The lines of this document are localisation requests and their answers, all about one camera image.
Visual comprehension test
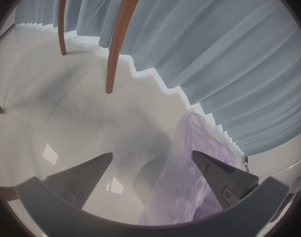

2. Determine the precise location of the white trash bin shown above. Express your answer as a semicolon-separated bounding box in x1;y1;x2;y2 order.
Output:
133;158;171;207

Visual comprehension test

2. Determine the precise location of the pale blue curtain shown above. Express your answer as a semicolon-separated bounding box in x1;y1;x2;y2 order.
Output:
14;0;301;158

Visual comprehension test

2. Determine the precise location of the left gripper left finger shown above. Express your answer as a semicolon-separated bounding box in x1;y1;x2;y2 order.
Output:
43;153;113;208

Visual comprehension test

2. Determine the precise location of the purple plastic bag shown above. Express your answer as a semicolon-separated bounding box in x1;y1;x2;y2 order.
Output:
139;112;240;225

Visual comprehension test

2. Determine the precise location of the white chair with wooden legs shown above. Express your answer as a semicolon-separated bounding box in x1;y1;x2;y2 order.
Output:
0;0;141;202

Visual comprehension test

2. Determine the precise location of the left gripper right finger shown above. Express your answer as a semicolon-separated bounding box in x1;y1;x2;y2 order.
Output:
192;150;260;211

